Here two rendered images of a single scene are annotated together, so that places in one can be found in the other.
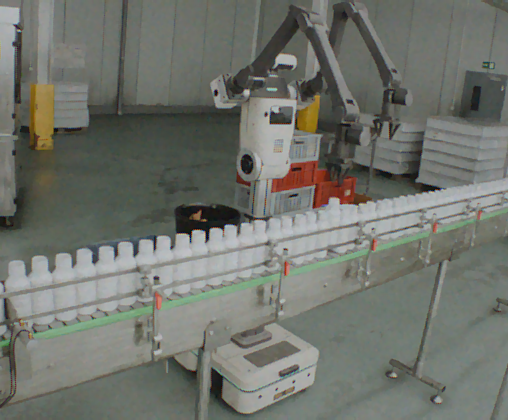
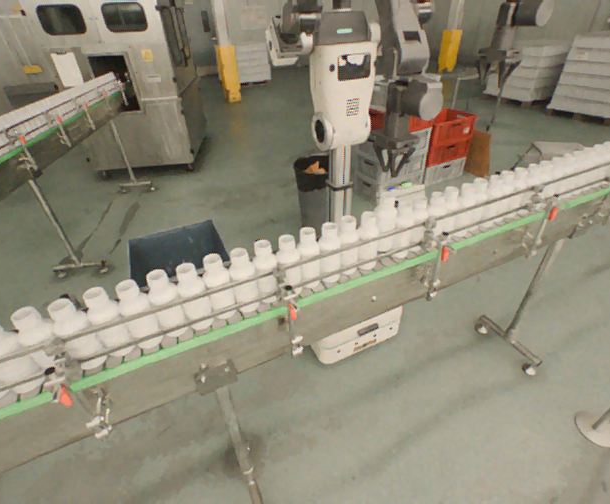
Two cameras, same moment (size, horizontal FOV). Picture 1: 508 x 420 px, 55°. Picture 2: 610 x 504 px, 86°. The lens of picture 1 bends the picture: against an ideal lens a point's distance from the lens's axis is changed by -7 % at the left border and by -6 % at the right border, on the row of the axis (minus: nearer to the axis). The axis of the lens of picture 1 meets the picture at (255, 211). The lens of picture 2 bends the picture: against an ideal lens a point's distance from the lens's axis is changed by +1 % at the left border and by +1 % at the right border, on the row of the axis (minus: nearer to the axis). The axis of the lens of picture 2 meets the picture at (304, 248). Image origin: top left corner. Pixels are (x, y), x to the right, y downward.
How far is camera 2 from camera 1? 104 cm
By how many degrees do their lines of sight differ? 26
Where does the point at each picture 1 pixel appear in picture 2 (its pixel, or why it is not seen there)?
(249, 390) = (327, 347)
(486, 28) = not seen: outside the picture
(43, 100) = (228, 60)
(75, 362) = not seen: outside the picture
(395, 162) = (527, 90)
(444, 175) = (582, 99)
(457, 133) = not seen: outside the picture
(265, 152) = (336, 117)
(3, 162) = (175, 121)
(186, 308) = (152, 367)
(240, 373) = not seen: hidden behind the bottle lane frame
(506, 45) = not seen: outside the picture
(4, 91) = (160, 57)
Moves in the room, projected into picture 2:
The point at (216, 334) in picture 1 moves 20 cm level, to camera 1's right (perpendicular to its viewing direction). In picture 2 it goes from (212, 378) to (287, 399)
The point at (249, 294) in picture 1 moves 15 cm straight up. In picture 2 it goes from (253, 332) to (245, 287)
